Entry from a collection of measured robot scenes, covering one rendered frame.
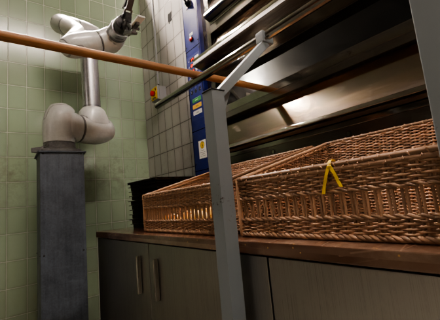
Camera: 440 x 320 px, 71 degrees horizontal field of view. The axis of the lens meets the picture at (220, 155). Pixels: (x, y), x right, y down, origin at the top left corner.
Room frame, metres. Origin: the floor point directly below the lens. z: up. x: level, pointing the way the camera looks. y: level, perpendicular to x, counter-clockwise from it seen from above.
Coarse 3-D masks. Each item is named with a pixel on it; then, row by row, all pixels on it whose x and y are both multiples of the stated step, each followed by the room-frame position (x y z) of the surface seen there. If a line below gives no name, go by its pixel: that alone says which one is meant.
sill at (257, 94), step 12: (408, 24) 0.90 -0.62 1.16; (384, 36) 0.96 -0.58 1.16; (396, 36) 0.93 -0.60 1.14; (348, 48) 1.06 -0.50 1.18; (360, 48) 1.03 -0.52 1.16; (324, 60) 1.14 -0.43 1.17; (336, 60) 1.10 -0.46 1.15; (300, 72) 1.23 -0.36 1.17; (312, 72) 1.18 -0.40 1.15; (276, 84) 1.33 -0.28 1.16; (288, 84) 1.28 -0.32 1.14; (252, 96) 1.45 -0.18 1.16; (228, 108) 1.59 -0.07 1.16
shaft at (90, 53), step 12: (0, 36) 0.79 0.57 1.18; (12, 36) 0.80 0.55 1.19; (24, 36) 0.82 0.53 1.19; (48, 48) 0.87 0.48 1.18; (60, 48) 0.88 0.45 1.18; (72, 48) 0.90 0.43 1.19; (84, 48) 0.92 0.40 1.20; (108, 60) 0.98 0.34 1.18; (120, 60) 1.00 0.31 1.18; (132, 60) 1.02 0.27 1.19; (144, 60) 1.05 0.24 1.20; (168, 72) 1.12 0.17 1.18; (180, 72) 1.14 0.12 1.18; (192, 72) 1.17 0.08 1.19; (240, 84) 1.34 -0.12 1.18; (252, 84) 1.38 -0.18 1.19
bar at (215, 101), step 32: (320, 0) 0.72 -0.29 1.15; (416, 0) 0.38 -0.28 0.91; (416, 32) 0.38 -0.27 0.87; (224, 64) 1.03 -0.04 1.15; (224, 96) 0.75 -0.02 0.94; (224, 128) 0.74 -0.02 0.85; (224, 160) 0.74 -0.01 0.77; (224, 192) 0.73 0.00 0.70; (224, 224) 0.73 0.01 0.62; (224, 256) 0.73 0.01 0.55; (224, 288) 0.74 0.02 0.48
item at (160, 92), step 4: (156, 88) 2.05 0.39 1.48; (160, 88) 2.07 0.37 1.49; (164, 88) 2.08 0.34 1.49; (156, 92) 2.05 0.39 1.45; (160, 92) 2.06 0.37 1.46; (164, 92) 2.08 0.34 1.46; (152, 96) 2.11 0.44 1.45; (156, 96) 2.06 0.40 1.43; (160, 96) 2.06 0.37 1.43; (164, 96) 2.08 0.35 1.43; (152, 100) 2.11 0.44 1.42; (156, 100) 2.09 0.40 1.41
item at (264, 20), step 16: (288, 0) 1.07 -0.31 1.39; (304, 0) 1.07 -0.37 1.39; (336, 0) 1.06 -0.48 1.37; (352, 0) 1.06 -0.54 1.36; (256, 16) 1.19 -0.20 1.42; (272, 16) 1.16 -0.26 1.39; (320, 16) 1.15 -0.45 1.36; (240, 32) 1.27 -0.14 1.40; (256, 32) 1.26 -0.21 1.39; (288, 32) 1.25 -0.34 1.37; (224, 48) 1.39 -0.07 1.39; (272, 48) 1.37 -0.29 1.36; (208, 64) 1.54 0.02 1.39
